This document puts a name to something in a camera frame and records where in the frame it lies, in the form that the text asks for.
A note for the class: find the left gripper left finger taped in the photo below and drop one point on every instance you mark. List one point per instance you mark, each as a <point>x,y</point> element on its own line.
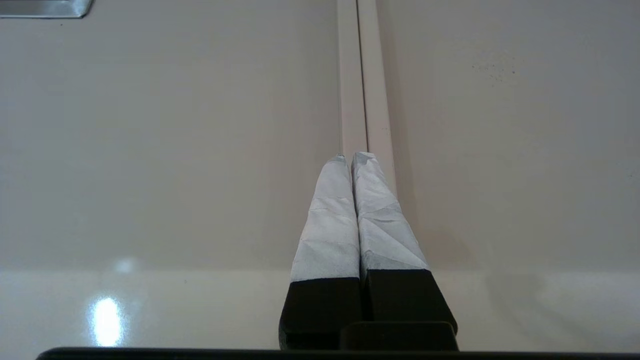
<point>327,240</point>

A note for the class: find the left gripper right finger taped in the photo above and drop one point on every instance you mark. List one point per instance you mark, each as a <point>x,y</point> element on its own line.
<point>387,240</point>

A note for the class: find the beige counter divider strip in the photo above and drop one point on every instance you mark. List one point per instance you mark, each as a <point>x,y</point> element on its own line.
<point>375,75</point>

